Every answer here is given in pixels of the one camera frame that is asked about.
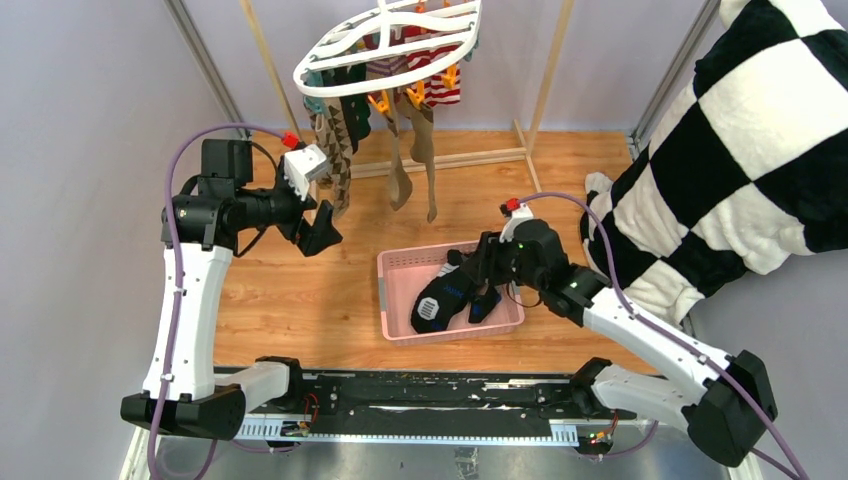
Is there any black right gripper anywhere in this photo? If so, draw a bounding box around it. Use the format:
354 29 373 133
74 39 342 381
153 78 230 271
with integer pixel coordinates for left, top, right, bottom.
461 229 545 291

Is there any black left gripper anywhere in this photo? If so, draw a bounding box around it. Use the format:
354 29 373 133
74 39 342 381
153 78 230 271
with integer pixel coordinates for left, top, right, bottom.
236 164 342 254

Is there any black grey sock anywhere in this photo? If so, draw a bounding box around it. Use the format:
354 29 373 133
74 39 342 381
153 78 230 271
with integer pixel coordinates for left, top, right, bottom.
442 249 501 325

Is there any black blue sock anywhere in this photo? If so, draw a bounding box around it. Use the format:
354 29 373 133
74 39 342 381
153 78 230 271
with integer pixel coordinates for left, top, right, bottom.
410 263 466 334

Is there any pink plastic basket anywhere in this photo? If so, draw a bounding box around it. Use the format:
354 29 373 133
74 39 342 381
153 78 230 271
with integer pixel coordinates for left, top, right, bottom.
376 239 526 347

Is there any white round sock hanger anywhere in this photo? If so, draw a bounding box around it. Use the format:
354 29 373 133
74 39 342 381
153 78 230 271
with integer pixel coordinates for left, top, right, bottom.
292 1 483 98

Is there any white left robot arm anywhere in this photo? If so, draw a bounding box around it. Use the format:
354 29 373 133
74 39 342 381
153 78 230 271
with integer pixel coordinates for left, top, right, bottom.
120 139 342 441

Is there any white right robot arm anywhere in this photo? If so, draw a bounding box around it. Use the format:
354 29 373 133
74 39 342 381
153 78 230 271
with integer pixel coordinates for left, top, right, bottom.
465 219 777 467

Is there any wooden clothes rack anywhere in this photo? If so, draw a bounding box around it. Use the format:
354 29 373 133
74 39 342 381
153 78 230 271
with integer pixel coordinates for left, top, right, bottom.
240 1 574 158

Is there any argyle brown sock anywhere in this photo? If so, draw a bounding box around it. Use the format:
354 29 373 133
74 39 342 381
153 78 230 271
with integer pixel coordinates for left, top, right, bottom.
309 98 359 219

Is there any dark green sock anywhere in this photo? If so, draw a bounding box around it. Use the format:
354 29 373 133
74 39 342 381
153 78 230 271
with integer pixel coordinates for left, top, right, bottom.
322 63 372 154

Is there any red white striped sock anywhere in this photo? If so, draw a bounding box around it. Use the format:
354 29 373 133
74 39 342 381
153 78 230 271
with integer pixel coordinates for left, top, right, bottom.
402 26 461 108

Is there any black white checkered blanket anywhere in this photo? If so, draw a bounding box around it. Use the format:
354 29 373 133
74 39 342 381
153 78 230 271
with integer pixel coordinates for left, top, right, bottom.
580 1 847 324

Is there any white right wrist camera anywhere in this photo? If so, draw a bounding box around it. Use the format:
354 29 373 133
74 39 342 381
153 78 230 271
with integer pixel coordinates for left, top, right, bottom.
499 198 535 243

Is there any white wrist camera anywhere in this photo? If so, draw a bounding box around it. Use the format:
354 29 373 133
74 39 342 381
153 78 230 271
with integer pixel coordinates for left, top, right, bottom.
499 198 535 243
282 144 329 202

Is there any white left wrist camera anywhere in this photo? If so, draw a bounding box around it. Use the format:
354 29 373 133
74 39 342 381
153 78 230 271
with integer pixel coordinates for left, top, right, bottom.
282 144 329 202

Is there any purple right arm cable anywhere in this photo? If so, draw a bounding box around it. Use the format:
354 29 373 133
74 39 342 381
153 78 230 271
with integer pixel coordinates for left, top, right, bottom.
516 192 811 480

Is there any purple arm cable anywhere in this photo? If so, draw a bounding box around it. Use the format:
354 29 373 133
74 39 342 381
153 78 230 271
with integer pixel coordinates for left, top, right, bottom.
516 192 811 480
146 123 299 480

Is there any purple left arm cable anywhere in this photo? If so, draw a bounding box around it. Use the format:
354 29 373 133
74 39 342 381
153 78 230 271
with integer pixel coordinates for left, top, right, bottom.
146 123 299 480

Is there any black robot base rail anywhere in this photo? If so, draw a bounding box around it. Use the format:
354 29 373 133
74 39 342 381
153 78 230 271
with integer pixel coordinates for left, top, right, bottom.
236 369 638 447

